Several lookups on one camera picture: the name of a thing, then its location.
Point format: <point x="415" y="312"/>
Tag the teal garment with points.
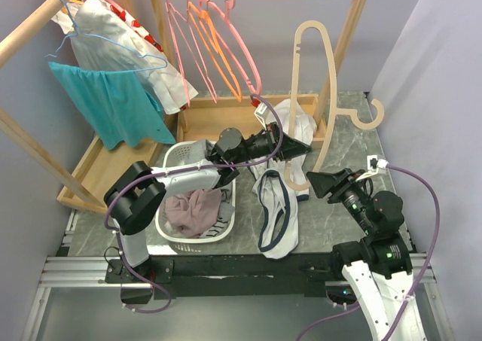
<point x="115" y="104"/>

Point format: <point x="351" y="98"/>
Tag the orange plastic hanger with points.
<point x="208" y="33"/>

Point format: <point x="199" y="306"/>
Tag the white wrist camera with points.
<point x="375" y="166"/>
<point x="261" y="109"/>

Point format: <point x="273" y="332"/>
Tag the thin pink wire hanger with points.
<point x="171" y="21"/>

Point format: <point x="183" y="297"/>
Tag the white red patterned garment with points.
<point x="139" y="28"/>

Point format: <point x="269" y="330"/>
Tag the wooden back clothes rack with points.
<point x="298" y="47"/>

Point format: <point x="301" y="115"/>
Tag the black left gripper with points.
<point x="289" y="148"/>

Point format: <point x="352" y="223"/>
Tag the blue wire hanger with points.
<point x="78" y="31"/>

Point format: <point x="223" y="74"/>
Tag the white shirt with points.
<point x="128" y="55"/>

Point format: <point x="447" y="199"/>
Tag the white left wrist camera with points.
<point x="261" y="109"/>

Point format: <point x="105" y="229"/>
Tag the wooden clothes rack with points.
<point x="50" y="159"/>
<point x="298" y="47"/>

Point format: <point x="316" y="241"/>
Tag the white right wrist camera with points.
<point x="375" y="166"/>

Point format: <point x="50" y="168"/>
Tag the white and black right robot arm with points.
<point x="377" y="267"/>

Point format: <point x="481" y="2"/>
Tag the mauve tank top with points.
<point x="193" y="213"/>

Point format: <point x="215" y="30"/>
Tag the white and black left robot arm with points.
<point x="136" y="196"/>

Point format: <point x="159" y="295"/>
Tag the wooden left clothes rack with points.
<point x="50" y="159"/>

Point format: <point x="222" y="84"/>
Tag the white navy trimmed tank top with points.
<point x="280" y="229"/>

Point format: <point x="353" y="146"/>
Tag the white perforated plastic basket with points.
<point x="177" y="155"/>

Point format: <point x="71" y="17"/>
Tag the black white striped tank top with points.
<point x="218" y="228"/>

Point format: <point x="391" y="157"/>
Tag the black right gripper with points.
<point x="321" y="182"/>

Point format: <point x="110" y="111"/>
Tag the thick pink plastic hanger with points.
<point x="254" y="86"/>

